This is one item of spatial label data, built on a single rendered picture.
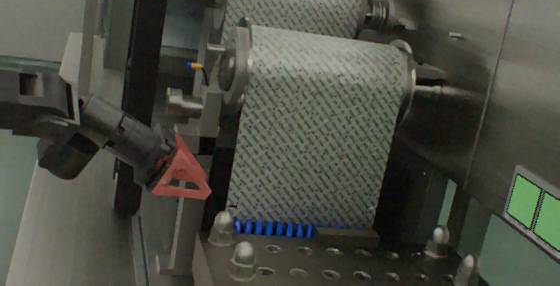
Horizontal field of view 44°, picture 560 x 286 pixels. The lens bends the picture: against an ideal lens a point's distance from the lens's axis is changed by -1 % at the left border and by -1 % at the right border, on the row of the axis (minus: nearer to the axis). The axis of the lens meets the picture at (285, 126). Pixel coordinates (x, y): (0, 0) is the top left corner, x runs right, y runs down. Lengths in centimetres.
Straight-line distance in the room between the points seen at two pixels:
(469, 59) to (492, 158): 16
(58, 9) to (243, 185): 562
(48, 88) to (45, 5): 566
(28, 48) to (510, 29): 589
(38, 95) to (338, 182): 45
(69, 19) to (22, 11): 40
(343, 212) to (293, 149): 13
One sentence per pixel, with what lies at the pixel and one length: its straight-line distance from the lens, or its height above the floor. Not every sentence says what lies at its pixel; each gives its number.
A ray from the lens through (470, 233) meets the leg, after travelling 136.
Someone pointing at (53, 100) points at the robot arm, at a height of 120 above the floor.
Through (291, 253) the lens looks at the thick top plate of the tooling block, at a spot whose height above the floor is 103.
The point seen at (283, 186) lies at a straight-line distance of 104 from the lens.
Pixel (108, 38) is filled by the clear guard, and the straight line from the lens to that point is 199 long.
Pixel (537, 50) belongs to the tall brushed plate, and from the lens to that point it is 93.
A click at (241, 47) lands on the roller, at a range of 98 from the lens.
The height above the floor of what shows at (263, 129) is 118.
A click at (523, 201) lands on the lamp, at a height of 118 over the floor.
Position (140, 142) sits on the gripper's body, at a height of 115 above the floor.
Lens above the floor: 144
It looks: 15 degrees down
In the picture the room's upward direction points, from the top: 10 degrees clockwise
